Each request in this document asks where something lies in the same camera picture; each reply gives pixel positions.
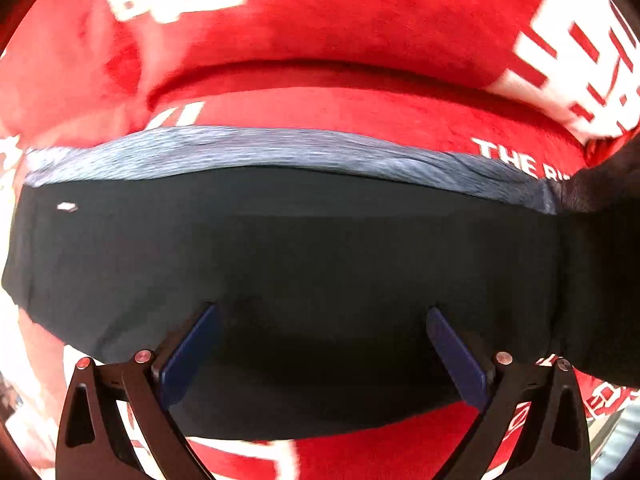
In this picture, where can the red printed blanket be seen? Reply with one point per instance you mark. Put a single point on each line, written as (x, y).
(325, 20)

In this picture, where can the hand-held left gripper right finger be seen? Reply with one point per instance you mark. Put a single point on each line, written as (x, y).
(455, 355)

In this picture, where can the dark cloth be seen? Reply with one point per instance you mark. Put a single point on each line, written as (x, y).
(605, 260)

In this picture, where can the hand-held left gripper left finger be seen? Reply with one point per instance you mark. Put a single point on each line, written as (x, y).
(190, 355)

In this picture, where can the black pants with blue trim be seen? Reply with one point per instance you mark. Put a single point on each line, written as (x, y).
(300, 250)

